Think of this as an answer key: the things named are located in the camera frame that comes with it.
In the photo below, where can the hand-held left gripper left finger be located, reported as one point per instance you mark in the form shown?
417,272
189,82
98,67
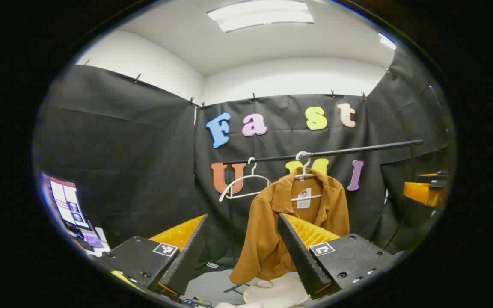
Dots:
186,256

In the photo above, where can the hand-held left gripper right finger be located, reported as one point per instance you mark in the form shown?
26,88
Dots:
302,261

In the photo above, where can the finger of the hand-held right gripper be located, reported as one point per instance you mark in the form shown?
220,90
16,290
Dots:
422,193
437,179

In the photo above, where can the brown collared jacket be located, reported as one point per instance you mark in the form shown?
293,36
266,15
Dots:
268,222

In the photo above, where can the black clothes rack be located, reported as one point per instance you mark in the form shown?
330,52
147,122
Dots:
357,149

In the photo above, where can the white plastic hanger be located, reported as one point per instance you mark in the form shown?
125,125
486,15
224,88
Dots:
246,195
304,171

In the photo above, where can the black power strip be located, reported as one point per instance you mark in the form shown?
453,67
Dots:
195,303

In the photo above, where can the small purple object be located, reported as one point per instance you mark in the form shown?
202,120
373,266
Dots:
93,241

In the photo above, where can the silver tape wrap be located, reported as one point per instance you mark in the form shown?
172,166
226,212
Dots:
303,155

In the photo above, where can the computer monitor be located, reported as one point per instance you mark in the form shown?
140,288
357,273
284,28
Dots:
64,201

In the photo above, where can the small ceiling light panel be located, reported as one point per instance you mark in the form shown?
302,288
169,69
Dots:
387,41

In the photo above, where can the row of black backdrop clips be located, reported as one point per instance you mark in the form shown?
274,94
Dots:
137,78

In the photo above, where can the large ceiling light panel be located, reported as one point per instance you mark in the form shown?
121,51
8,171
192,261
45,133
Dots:
259,15

